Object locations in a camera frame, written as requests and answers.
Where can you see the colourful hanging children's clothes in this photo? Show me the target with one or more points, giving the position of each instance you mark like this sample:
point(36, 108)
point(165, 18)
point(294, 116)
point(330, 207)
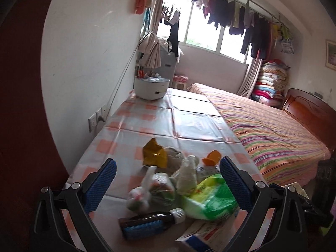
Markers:
point(284, 39)

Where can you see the bundle of red utensils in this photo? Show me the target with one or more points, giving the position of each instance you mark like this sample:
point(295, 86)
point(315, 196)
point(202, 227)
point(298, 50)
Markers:
point(141, 73)

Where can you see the small grey box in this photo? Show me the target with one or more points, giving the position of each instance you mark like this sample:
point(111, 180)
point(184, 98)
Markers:
point(317, 94)

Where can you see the green and white tissue packet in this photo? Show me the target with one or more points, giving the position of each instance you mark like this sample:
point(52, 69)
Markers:
point(210, 199)

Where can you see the white round appliance pot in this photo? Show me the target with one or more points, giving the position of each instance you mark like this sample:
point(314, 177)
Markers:
point(151, 88)

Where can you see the pink stool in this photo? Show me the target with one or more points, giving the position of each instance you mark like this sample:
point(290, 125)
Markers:
point(180, 81)

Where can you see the clear plastic packet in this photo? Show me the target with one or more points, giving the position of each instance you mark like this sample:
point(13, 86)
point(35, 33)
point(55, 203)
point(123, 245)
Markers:
point(204, 172)

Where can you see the cream plastic trash bin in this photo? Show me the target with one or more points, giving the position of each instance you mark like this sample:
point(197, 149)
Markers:
point(302, 191)

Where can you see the white cardboard box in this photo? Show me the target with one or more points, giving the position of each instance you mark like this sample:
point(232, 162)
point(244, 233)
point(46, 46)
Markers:
point(207, 235)

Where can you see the tied beige curtain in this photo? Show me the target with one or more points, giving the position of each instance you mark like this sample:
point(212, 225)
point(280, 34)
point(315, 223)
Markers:
point(152, 52)

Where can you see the black hanging garment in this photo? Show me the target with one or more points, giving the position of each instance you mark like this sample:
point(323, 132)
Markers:
point(173, 36)

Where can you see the clear plastic bag of scraps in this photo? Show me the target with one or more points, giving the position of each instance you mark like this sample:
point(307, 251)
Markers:
point(157, 191)

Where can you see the white wall socket strip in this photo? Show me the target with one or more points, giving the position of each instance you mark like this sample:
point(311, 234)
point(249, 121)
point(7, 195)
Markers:
point(94, 120)

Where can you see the beige hanging curtain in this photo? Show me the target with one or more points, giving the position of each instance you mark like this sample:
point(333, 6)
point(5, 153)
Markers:
point(250, 78)

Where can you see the pink checked tablecloth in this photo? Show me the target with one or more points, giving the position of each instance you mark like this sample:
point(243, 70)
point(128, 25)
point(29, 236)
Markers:
point(194, 120)

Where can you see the stack of folded quilts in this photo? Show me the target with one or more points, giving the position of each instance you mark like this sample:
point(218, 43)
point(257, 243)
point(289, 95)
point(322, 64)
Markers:
point(270, 81)

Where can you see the brown wooden headboard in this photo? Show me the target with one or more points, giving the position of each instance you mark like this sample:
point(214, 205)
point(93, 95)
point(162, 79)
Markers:
point(309, 113)

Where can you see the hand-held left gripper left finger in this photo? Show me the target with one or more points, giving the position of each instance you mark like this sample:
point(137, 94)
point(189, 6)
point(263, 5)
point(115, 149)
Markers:
point(101, 186)

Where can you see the framed wall picture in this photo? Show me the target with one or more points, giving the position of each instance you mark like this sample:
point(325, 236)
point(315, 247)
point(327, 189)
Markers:
point(331, 55)

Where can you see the brown bottle with blue label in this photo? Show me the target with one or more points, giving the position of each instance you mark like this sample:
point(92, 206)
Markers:
point(147, 224)

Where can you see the grey-white paper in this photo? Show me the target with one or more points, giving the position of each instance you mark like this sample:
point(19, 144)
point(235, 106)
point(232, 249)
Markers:
point(174, 157)

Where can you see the yellow wrapper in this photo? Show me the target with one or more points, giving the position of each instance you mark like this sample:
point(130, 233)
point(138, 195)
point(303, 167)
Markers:
point(153, 153)

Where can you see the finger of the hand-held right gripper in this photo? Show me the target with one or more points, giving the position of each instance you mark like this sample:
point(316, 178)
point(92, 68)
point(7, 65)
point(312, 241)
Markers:
point(317, 212)

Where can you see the grey standing appliance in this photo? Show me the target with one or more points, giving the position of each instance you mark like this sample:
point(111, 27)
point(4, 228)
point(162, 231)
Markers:
point(168, 71)

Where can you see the bed with striped sheet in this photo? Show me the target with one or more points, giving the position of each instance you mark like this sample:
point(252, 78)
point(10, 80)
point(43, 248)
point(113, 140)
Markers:
point(262, 128)

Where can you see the row of hanging clothes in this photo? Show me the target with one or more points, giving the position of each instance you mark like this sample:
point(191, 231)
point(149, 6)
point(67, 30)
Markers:
point(236, 13)

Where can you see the orange plastic piece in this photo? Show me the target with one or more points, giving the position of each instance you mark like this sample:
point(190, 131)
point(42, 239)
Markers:
point(211, 157)

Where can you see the hanger of small socks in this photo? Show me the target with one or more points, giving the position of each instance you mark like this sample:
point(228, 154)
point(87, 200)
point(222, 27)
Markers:
point(170, 14)

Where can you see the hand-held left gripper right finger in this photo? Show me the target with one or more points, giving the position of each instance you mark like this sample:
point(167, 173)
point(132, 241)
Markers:
point(236, 186)

